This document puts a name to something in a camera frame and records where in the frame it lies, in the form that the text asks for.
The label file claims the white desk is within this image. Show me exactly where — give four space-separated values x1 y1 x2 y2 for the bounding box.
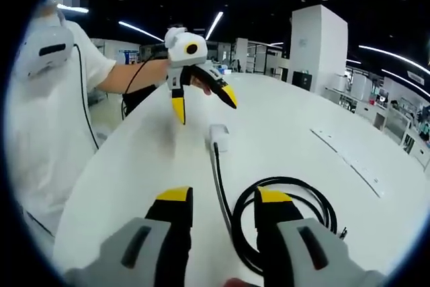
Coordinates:
53 71 426 287

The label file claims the short ceiling light strip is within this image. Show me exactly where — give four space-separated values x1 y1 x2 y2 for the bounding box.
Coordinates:
204 11 224 41

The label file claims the person's white shirt torso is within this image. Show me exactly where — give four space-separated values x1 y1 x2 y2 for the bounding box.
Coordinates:
6 1 117 234

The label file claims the black chest device cable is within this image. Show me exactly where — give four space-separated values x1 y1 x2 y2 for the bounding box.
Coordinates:
72 43 100 150

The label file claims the black cabinet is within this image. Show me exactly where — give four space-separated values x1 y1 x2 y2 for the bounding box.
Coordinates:
292 71 312 91

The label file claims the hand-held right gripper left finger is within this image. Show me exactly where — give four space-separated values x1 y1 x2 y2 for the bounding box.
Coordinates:
65 186 195 287

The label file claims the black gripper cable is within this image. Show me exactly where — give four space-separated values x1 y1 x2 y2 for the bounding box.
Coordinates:
121 52 168 120

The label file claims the white square column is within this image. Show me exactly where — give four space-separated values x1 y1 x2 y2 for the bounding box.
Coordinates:
290 4 349 95

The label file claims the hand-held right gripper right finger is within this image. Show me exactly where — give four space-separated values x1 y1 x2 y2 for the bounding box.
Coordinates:
253 186 384 287

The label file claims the blue wall poster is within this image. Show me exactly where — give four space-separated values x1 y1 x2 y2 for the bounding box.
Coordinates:
118 50 139 65

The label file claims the curved ceiling light strip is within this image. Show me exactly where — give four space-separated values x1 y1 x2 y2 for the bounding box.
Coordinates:
358 44 430 75

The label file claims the person's left hand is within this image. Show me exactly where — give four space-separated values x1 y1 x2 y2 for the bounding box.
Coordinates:
189 75 213 96

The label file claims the row of white office desks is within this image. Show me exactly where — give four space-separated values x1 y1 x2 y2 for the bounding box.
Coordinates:
324 87 430 167

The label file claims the person's right hand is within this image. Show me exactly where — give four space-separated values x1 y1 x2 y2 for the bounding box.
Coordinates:
228 277 259 287

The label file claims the white cylindrical appliance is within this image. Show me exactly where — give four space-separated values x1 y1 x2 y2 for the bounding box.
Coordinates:
332 73 350 95

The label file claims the white VR headset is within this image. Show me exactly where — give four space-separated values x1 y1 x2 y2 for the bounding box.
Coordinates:
15 7 75 81

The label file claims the white desk cover plate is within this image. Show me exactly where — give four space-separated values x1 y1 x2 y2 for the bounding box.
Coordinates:
310 128 386 199

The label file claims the black Type-C cable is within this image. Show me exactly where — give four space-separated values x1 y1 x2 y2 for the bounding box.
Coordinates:
210 140 349 276

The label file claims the white box appliance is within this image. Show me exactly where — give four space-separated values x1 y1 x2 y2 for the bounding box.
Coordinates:
352 73 373 101

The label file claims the white charger adapter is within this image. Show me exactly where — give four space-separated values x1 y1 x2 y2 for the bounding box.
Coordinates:
208 124 231 153

